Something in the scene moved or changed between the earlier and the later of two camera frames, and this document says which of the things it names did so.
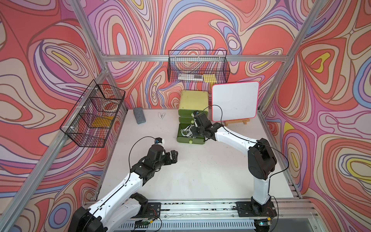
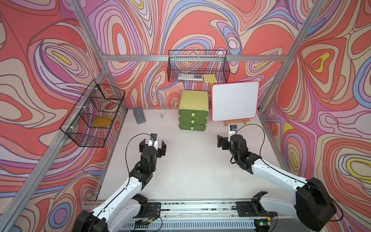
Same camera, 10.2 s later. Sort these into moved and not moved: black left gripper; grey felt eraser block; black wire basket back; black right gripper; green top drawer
Moved: black left gripper; black right gripper
Not moved: black wire basket back; green top drawer; grey felt eraser block
